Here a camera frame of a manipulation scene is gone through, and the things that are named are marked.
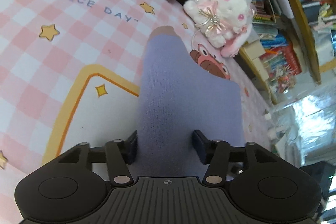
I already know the pink checkered desk mat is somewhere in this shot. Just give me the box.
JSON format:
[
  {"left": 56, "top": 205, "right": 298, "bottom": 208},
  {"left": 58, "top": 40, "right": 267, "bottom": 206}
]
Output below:
[{"left": 1, "top": 0, "right": 270, "bottom": 223}]

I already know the pink and purple sweater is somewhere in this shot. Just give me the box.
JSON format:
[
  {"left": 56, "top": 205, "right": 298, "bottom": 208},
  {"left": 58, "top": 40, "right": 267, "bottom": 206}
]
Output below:
[{"left": 129, "top": 26, "right": 245, "bottom": 177}]

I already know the white pink plush bunny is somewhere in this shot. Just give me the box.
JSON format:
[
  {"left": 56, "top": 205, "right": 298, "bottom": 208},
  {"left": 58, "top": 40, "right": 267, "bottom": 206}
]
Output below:
[{"left": 183, "top": 0, "right": 256, "bottom": 57}]

